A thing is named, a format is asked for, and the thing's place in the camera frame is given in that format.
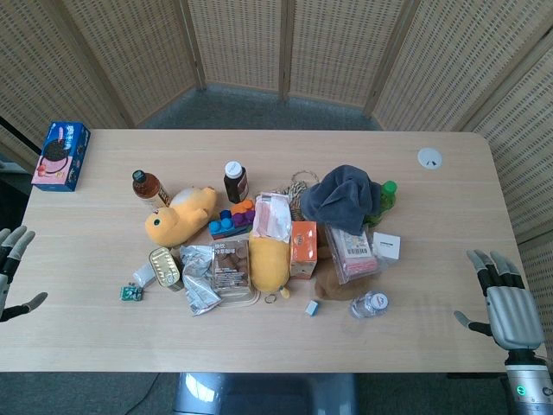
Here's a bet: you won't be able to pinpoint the small white box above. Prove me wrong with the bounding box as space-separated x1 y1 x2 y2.
372 231 403 260

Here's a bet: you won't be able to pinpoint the silver foil bag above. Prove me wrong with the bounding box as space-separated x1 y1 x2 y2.
179 243 223 317

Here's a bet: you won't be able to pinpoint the small green circuit board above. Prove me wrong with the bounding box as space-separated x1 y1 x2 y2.
119 284 144 304

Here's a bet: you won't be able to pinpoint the clear water bottle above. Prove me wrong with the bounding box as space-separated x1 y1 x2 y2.
348 290 391 320

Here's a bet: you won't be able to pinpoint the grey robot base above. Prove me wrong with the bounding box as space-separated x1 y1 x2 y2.
173 371 359 415

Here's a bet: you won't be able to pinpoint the brown tea bottle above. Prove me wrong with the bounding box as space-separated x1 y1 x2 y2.
131 169 172 209

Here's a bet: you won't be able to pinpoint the braided rope coil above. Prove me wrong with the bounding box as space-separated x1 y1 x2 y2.
271 170 322 221

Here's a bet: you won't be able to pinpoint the colourful toy building blocks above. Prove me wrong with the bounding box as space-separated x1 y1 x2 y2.
208 198 256 240

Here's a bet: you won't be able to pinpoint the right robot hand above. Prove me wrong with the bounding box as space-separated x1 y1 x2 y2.
453 248 546 352

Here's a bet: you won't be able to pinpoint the white table cable grommet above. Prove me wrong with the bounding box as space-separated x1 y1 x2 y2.
416 147 445 170

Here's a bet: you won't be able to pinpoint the metal tin can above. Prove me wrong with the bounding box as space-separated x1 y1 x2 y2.
148 246 184 292

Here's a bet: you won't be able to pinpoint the brown snack tray package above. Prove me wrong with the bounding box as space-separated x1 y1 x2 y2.
213 238 252 297

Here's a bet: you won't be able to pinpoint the brown plush toy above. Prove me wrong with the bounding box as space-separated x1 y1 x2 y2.
313 246 381 301

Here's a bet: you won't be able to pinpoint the yellow plush animal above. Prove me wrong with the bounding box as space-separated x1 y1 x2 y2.
144 185 219 248

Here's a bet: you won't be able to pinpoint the grey cloth towel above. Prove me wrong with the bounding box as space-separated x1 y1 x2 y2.
300 164 384 236

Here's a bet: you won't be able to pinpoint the yellow plush banana toy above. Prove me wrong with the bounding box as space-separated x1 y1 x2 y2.
248 231 292 300

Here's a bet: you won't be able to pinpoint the green plastic bottle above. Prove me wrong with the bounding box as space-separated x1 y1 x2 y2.
362 180 399 227

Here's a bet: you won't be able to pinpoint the orange carton box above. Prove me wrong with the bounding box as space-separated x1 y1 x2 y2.
289 220 319 280

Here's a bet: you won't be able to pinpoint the blue cookie box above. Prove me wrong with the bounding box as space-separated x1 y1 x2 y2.
30 120 92 193

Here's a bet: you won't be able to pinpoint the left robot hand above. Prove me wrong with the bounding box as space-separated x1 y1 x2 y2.
0 225 49 323

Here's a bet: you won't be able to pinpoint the pink white plastic bag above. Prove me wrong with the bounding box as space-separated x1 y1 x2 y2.
252 192 293 246

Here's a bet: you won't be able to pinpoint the brown pill bottle white cap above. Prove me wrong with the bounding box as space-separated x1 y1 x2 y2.
222 161 250 204

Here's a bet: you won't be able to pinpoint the woven folding screen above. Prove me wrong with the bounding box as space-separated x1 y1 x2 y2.
0 0 553 347

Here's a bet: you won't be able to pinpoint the clear bag pink package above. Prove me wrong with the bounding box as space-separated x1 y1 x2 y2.
324 224 389 285

